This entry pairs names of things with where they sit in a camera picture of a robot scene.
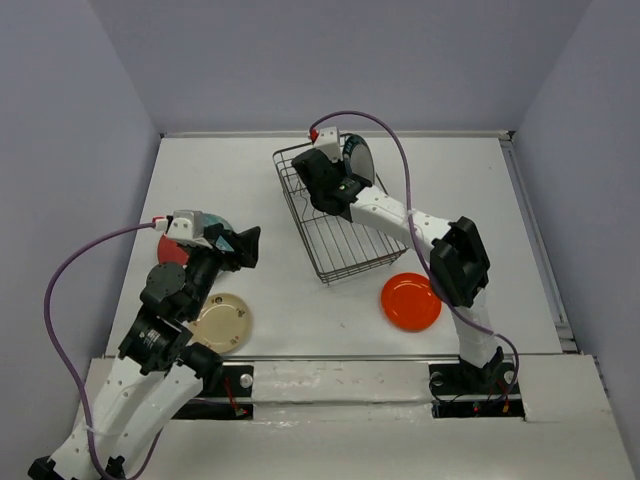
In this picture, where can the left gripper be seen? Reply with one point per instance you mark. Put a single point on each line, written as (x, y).
(247, 249)

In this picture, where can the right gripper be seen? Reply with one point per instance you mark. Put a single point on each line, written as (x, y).
(334, 163)

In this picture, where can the green rimmed white plate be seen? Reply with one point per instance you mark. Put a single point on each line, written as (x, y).
(357, 158)

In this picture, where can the beige floral plate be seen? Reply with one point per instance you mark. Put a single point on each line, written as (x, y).
(224, 324)

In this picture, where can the orange plate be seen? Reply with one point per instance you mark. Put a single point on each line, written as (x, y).
(409, 303)

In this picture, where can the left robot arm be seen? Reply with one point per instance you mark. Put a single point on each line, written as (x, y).
(159, 367)

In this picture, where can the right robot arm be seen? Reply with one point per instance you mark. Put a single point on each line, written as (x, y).
(454, 252)

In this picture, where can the red and teal plate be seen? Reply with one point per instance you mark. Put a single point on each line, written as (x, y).
(169, 251)

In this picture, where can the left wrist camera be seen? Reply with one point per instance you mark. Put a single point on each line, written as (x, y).
(186, 228)

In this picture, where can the wire dish rack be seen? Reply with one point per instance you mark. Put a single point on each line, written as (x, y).
(336, 248)

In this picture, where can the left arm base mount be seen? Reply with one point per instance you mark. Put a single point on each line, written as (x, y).
(228, 398)

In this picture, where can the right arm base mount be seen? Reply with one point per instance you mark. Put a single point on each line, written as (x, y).
(452, 400)

